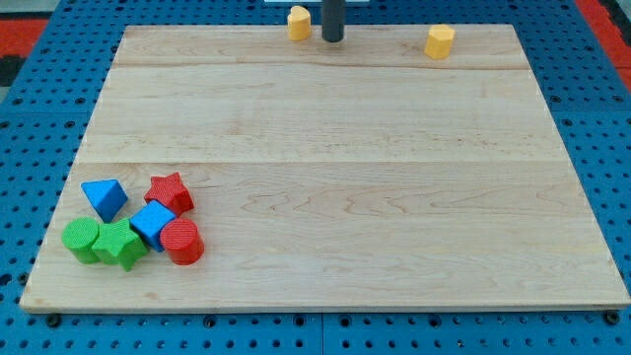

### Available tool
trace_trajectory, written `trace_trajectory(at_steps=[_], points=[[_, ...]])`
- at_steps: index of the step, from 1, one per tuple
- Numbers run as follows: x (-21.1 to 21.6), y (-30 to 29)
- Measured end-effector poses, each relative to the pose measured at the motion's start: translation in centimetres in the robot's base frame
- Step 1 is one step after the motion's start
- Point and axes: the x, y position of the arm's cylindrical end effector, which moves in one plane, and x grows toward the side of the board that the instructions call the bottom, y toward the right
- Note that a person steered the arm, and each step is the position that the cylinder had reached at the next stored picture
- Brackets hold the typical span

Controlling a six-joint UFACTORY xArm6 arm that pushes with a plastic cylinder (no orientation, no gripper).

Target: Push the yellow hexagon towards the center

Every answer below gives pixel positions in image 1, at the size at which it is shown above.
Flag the yellow heart block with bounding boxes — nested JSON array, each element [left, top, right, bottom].
[[287, 6, 312, 41]]

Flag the yellow hexagon block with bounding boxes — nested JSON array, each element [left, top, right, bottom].
[[424, 24, 456, 59]]

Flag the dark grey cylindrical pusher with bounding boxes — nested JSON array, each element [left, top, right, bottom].
[[321, 0, 346, 42]]

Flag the green star block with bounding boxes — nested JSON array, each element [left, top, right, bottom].
[[92, 218, 149, 271]]

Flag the red star block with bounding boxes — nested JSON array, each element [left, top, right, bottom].
[[144, 172, 195, 217]]

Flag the blue cube block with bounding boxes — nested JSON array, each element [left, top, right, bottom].
[[130, 200, 175, 252]]

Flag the red cylinder block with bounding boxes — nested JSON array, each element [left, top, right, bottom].
[[160, 218, 205, 265]]

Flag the green cylinder block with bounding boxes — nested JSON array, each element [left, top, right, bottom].
[[61, 217, 101, 264]]

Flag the blue triangle block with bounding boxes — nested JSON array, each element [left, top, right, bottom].
[[81, 179, 128, 223]]

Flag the wooden board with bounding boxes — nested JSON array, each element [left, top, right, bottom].
[[21, 25, 630, 314]]

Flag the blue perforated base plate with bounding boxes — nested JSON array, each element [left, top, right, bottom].
[[1, 1, 630, 354]]

